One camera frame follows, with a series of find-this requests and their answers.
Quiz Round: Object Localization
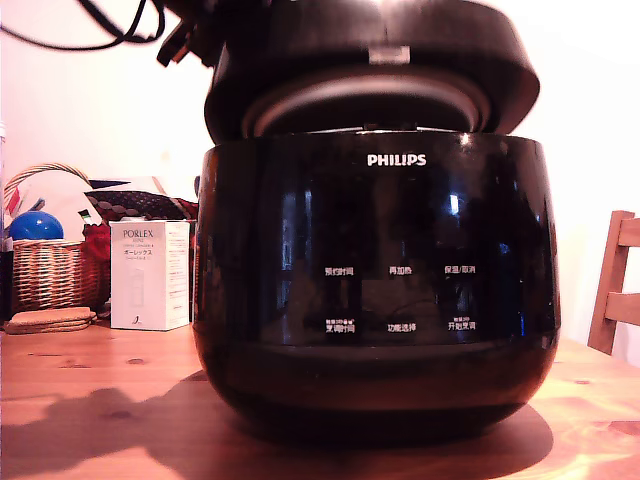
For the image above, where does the red knitted cloth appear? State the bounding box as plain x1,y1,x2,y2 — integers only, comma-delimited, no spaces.
82,223,113,263

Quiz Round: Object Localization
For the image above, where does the black cable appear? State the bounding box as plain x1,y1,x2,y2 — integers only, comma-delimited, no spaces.
0,8,167,52
78,0,127,37

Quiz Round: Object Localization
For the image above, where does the black Philips rice cooker body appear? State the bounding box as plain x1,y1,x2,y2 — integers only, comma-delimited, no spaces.
192,130,562,442

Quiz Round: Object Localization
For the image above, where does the white Porlex carton box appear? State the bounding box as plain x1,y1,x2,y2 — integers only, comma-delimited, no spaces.
109,219,193,331

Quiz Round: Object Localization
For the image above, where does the woven wicker basket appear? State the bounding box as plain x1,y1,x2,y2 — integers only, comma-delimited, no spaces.
3,162,112,316

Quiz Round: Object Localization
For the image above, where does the black rice cooker lid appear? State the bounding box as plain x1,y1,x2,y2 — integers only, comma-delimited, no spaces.
203,0,542,147

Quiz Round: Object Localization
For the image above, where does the blue ball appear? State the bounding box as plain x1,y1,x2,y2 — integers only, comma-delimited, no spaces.
8,210,66,243

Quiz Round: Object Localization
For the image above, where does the stack of cork coasters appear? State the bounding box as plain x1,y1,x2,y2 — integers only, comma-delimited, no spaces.
4,308,98,336

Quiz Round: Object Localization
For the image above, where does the wooden chair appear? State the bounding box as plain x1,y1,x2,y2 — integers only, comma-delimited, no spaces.
587,209,640,357

